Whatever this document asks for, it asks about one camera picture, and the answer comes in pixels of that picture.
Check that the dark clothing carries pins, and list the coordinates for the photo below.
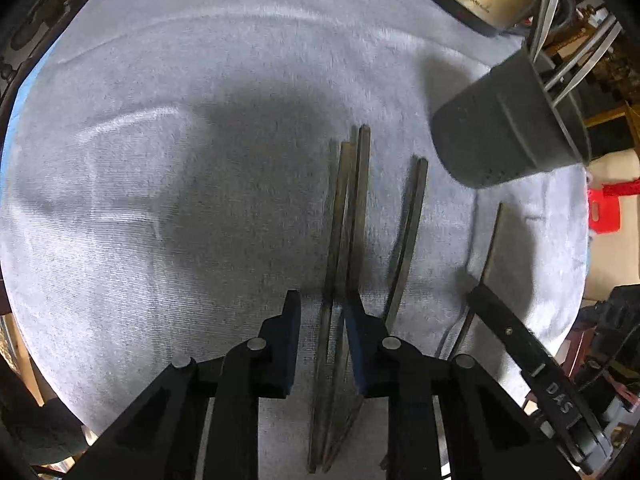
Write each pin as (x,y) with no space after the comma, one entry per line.
(40,427)

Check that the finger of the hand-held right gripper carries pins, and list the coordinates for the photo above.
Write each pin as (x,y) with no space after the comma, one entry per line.
(505,325)

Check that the dark chopstick pair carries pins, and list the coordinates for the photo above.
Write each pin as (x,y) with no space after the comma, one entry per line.
(334,240)

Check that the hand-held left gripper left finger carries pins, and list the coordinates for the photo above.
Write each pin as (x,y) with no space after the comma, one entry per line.
(294,340)

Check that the grey metal chopstick holder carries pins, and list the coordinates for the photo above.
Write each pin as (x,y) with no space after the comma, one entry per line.
(500,120)

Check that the dark carved wooden bench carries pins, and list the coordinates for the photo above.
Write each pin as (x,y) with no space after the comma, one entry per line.
(37,25)

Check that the blue table cover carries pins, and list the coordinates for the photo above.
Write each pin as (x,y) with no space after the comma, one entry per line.
(30,82)

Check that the grey table cloth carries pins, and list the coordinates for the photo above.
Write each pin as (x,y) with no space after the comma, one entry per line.
(175,185)

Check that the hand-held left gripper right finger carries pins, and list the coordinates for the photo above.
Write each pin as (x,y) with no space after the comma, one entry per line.
(360,355)

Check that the red plastic child chair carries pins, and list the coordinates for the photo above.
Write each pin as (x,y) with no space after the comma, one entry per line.
(602,205)

